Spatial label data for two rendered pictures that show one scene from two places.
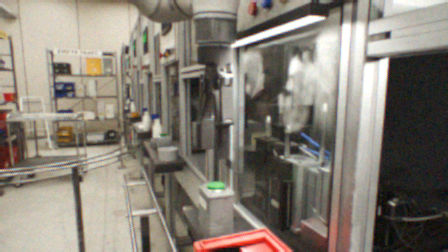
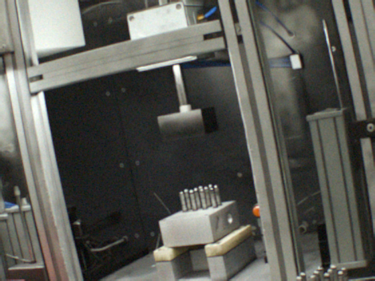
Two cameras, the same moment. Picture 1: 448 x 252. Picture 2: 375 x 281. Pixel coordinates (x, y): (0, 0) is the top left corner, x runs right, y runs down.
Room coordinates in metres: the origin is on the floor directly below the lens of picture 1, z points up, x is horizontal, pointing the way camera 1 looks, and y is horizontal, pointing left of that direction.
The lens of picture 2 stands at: (-0.78, 0.58, 1.23)
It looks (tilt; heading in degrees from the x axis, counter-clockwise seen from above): 3 degrees down; 317
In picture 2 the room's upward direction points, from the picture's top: 11 degrees counter-clockwise
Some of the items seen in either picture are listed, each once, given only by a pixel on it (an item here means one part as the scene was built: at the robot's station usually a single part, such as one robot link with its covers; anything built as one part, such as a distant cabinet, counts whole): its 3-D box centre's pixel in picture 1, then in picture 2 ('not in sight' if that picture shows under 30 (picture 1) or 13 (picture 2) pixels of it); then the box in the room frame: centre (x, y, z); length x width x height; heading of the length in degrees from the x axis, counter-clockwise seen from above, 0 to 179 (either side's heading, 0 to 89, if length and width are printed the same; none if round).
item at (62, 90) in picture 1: (86, 98); not in sight; (6.09, 2.86, 1.00); 1.30 x 0.51 x 2.00; 111
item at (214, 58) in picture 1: (214, 68); not in sight; (0.61, 0.01, 1.29); 0.08 x 0.07 x 0.09; 22
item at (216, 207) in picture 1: (219, 211); not in sight; (0.61, 0.00, 0.97); 0.08 x 0.08 x 0.12; 21
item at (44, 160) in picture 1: (51, 146); not in sight; (3.73, 2.29, 0.47); 0.84 x 0.53 x 0.94; 105
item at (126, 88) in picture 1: (136, 99); not in sight; (5.72, 1.68, 1.00); 1.30 x 0.51 x 2.00; 21
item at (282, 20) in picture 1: (260, 27); not in sight; (0.59, -0.08, 1.37); 0.36 x 0.04 x 0.04; 21
